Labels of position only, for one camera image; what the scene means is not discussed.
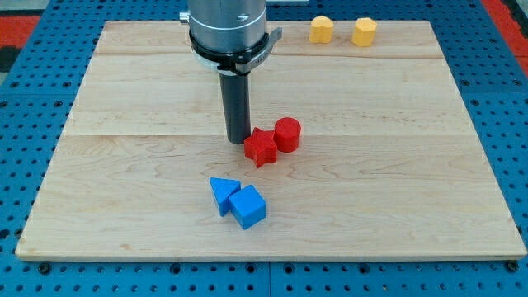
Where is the yellow hexagon block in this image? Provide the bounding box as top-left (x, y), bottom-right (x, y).
top-left (351, 17), bottom-right (378, 47)

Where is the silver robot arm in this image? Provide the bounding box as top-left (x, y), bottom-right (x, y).
top-left (179, 0), bottom-right (282, 76)

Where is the blue cube block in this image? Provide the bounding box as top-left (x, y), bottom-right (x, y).
top-left (229, 185), bottom-right (266, 229)

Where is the light wooden board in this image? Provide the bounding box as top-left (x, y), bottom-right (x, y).
top-left (16, 21), bottom-right (526, 262)

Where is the blue triangle block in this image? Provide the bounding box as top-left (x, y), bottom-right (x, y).
top-left (209, 177), bottom-right (241, 216)

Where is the red cylinder block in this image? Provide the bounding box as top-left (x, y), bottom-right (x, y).
top-left (274, 117), bottom-right (301, 153)

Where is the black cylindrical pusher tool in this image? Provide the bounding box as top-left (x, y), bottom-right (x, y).
top-left (219, 74), bottom-right (251, 144)

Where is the red star block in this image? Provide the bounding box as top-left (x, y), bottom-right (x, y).
top-left (243, 127), bottom-right (277, 167)

